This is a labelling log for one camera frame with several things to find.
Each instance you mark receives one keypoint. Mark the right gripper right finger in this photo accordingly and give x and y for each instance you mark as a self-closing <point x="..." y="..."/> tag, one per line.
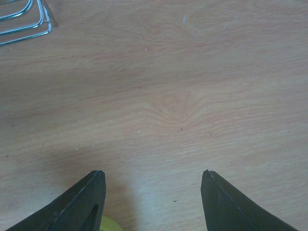
<point x="227" y="209"/>

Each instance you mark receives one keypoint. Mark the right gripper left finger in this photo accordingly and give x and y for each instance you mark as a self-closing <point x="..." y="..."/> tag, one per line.
<point x="80" y="208"/>

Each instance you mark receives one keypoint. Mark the wire dish rack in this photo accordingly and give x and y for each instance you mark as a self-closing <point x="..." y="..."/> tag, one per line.
<point x="22" y="20"/>

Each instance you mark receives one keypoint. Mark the yellow bowl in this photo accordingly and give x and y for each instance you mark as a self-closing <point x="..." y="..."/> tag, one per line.
<point x="108" y="224"/>

